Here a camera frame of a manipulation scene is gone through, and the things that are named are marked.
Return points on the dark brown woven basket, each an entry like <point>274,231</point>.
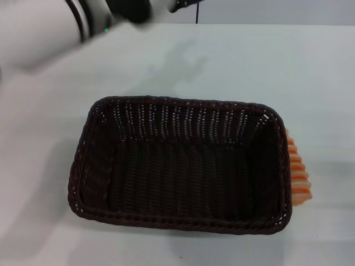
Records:
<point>180,169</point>

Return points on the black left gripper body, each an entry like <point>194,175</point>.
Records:
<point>133,9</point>

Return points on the orange white striped toy food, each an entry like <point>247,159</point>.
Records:
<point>300,180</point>

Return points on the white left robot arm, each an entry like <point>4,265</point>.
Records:
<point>41,30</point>

